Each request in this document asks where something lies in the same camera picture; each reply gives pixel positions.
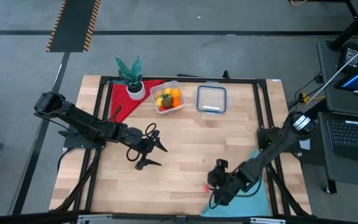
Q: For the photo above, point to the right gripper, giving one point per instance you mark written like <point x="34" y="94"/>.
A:
<point x="218" y="175"/>

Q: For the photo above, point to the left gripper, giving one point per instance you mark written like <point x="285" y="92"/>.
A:
<point x="140" y="141"/>

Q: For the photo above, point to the bumpy red toy strawberry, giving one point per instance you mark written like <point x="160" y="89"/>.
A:
<point x="162" y="108"/>

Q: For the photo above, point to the yellow toy pineapple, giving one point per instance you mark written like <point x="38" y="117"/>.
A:
<point x="159" y="101"/>

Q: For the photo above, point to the orange toy tangerine with stem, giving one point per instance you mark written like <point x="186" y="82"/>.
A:
<point x="176" y="93"/>

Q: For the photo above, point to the yellow toy lemon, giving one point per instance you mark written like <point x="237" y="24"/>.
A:
<point x="168" y="91"/>

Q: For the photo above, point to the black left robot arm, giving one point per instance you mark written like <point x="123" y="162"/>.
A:
<point x="82" y="121"/>

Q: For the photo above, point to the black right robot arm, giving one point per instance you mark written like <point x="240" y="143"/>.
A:
<point x="275" y="146"/>

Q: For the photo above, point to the teal cloth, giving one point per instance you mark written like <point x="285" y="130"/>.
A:
<point x="253" y="205"/>

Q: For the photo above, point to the silver aluminium extrusion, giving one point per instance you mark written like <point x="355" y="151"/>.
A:
<point x="267" y="221"/>
<point x="95" y="217"/>

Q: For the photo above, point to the clear plastic container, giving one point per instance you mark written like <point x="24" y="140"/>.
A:
<point x="152" y="91"/>

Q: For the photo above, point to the red cloth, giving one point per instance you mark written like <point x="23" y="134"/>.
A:
<point x="121" y="99"/>

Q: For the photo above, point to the green plant in white pot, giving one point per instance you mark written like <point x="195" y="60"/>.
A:
<point x="135" y="91"/>

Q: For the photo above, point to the blue-rimmed container lid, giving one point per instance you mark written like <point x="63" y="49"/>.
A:
<point x="211" y="99"/>

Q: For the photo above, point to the yellow plug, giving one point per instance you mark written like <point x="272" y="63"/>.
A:
<point x="305" y="98"/>

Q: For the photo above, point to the black equipment cart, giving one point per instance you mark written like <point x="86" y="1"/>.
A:
<point x="343" y="174"/>

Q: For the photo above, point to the black laptop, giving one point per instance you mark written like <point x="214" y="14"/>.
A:
<point x="353" y="137"/>

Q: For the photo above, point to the black mat hazard-striped edges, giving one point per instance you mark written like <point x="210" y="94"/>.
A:
<point x="73" y="25"/>

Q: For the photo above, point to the black power adapter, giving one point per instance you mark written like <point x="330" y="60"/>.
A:
<point x="350" y="56"/>

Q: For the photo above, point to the black stand leg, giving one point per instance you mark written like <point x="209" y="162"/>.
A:
<point x="353" y="26"/>

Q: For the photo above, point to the black aluminium rig frame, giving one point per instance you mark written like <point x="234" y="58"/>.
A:
<point x="250" y="81"/>

